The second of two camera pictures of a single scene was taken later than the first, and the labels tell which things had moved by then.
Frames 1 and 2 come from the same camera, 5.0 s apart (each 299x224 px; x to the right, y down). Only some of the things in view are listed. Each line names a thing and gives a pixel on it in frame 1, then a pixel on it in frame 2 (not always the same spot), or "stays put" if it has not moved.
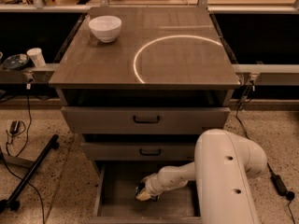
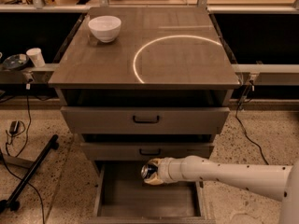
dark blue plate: [15, 62] stays put
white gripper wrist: [151, 185] → [168, 171]
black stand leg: [13, 202] stays put
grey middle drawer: [141, 151] stays put
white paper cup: [35, 54] stays put
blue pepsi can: [140, 187] → [148, 170]
